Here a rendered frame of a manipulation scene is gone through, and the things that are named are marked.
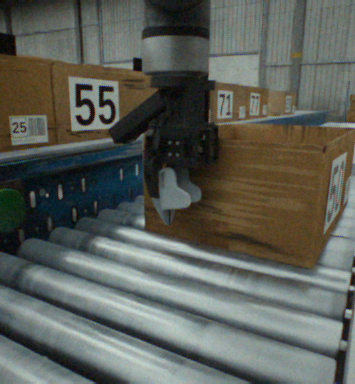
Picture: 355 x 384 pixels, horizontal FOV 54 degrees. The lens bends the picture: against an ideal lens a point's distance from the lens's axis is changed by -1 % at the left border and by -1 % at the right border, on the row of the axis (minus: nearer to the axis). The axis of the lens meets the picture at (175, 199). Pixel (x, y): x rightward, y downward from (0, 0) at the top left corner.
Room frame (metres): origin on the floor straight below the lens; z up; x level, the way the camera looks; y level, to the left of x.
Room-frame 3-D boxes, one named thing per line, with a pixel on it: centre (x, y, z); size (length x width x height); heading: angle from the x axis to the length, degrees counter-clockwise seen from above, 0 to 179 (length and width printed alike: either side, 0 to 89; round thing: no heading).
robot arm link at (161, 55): (0.50, 0.00, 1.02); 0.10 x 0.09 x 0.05; 151
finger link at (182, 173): (0.51, -0.01, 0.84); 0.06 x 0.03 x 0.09; 61
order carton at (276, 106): (2.67, -0.70, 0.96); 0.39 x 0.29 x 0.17; 151
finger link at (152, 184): (0.49, 0.03, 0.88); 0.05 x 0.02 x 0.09; 151
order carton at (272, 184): (0.68, -0.17, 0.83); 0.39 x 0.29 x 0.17; 148
